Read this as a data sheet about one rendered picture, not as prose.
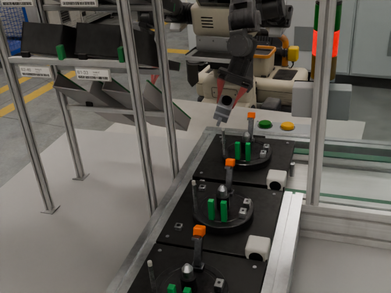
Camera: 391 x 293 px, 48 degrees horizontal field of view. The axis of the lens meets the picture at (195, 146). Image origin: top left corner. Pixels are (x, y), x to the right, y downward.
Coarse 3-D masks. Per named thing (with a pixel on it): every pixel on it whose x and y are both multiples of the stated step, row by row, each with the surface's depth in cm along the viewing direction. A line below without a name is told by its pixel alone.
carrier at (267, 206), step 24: (192, 192) 108; (216, 192) 104; (240, 192) 107; (264, 192) 106; (192, 216) 100; (216, 216) 97; (240, 216) 95; (264, 216) 99; (168, 240) 94; (216, 240) 93; (240, 240) 92; (264, 240) 89
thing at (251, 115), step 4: (248, 112) 122; (252, 112) 122; (248, 116) 122; (252, 116) 122; (248, 120) 123; (252, 120) 122; (248, 124) 123; (252, 124) 122; (248, 128) 123; (252, 128) 123; (248, 132) 123; (252, 132) 123; (252, 136) 123
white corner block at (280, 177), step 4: (268, 172) 111; (272, 172) 110; (276, 172) 110; (280, 172) 110; (284, 172) 110; (268, 176) 109; (272, 176) 109; (276, 176) 108; (280, 176) 108; (284, 176) 108; (268, 180) 108; (272, 180) 108; (276, 180) 108; (280, 180) 107; (284, 180) 107; (268, 184) 109; (272, 184) 108; (276, 184) 108; (280, 184) 108; (284, 184) 108; (268, 188) 109; (272, 188) 109; (276, 188) 108; (280, 188) 108
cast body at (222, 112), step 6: (222, 96) 128; (228, 96) 127; (222, 102) 126; (228, 102) 126; (216, 108) 127; (222, 108) 126; (228, 108) 126; (216, 114) 128; (222, 114) 128; (228, 114) 128; (222, 120) 130
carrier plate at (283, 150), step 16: (272, 144) 126; (288, 144) 126; (208, 160) 121; (272, 160) 119; (288, 160) 118; (192, 176) 115; (208, 176) 114; (224, 176) 114; (240, 176) 113; (256, 176) 113
